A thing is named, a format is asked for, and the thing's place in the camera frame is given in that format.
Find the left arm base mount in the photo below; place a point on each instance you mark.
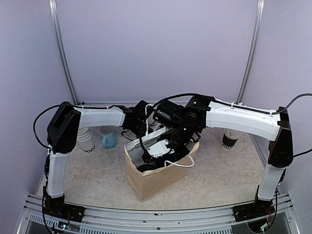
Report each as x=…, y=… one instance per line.
x=56, y=207

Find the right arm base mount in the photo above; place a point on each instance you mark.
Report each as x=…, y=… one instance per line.
x=255, y=209

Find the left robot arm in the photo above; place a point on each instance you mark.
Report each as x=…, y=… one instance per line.
x=62, y=133

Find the white paper cup stack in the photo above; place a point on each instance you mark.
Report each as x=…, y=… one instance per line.
x=85, y=140

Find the blue ceramic mug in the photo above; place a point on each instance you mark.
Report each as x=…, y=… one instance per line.
x=108, y=136

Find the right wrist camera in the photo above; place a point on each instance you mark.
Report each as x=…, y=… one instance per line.
x=159, y=149

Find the brown paper bag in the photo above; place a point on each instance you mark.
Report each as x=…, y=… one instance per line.
x=169, y=169

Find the left aluminium frame post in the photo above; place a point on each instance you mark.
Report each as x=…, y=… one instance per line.
x=61, y=50

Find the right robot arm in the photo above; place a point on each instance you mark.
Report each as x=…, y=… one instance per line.
x=208, y=112

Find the right aluminium frame post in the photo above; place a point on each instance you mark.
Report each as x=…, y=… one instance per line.
x=252, y=50

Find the black cup of straws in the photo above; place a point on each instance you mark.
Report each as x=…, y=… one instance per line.
x=230, y=138

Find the aluminium frame post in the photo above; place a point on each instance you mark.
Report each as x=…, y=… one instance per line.
x=252, y=50
x=61, y=50

